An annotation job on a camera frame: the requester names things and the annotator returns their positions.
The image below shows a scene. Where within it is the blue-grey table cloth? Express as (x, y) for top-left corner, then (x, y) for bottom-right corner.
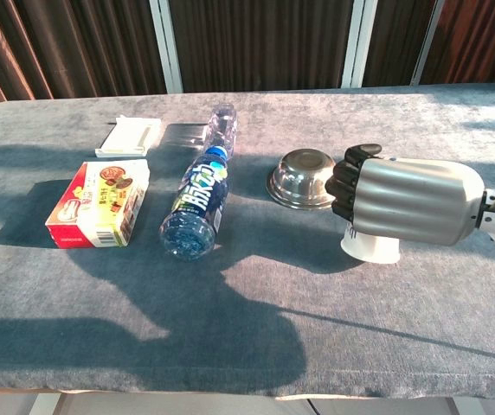
(0, 84), (495, 399)

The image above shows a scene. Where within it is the red snack carton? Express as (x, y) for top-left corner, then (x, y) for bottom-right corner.
(44, 158), (151, 250)

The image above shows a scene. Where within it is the stainless steel bowl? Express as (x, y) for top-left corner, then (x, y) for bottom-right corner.
(266, 148), (339, 211)

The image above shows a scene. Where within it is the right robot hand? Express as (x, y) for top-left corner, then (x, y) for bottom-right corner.
(324, 144), (486, 246)

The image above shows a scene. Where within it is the reddish brown curtain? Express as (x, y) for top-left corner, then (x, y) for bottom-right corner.
(420, 0), (495, 86)

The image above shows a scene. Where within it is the white plastic box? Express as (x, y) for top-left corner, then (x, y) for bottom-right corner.
(94, 115), (163, 158)

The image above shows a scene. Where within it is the blue labelled drink bottle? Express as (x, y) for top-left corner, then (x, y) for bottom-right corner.
(158, 145), (230, 262)

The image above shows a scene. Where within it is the clear empty plastic bottle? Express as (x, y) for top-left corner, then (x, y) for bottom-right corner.
(202, 103), (239, 156)

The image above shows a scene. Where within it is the dark brown curtain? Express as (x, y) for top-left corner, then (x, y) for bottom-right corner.
(362, 0), (435, 87)
(168, 0), (355, 93)
(0, 0), (171, 103)

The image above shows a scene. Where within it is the white window post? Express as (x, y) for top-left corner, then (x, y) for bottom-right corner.
(149, 0), (184, 94)
(410, 0), (447, 86)
(340, 0), (378, 89)

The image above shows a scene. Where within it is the white round container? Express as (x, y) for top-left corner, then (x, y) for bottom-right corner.
(340, 222), (402, 265)

